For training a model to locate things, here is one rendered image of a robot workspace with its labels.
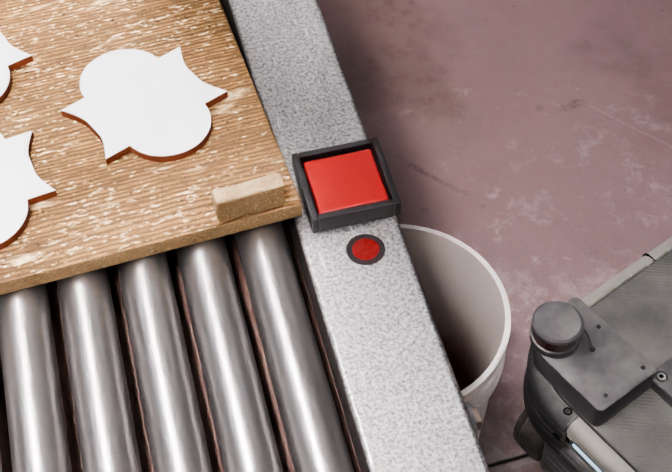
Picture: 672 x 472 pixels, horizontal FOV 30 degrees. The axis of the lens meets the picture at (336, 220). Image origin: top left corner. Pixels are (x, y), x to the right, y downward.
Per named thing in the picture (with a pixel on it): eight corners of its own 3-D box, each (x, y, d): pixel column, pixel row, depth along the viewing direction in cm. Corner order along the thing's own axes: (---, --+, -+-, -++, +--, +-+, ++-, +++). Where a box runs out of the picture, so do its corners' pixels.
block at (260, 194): (281, 191, 104) (280, 169, 101) (288, 207, 102) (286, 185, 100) (212, 209, 102) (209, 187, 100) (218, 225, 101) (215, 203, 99)
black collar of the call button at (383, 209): (377, 149, 109) (377, 136, 108) (401, 215, 104) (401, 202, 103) (291, 166, 108) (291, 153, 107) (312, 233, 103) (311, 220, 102)
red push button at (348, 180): (370, 158, 108) (370, 147, 107) (389, 210, 105) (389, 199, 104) (303, 171, 108) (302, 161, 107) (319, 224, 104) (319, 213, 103)
